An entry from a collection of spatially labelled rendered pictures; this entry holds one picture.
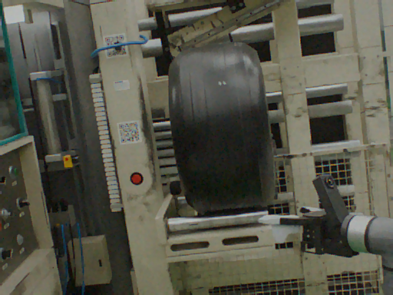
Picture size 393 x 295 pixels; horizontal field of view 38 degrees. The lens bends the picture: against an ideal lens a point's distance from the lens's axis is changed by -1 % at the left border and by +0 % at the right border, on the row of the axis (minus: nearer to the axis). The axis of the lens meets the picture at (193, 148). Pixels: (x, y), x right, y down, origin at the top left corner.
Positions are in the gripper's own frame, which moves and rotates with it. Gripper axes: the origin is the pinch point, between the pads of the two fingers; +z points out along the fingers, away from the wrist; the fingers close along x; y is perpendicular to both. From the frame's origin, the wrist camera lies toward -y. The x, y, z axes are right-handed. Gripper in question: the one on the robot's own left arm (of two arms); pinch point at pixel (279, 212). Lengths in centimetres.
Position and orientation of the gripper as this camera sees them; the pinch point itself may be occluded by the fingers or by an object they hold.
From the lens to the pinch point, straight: 135.3
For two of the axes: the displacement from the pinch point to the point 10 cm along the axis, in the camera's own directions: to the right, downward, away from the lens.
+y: 0.4, 10.0, 0.7
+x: 7.4, -0.7, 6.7
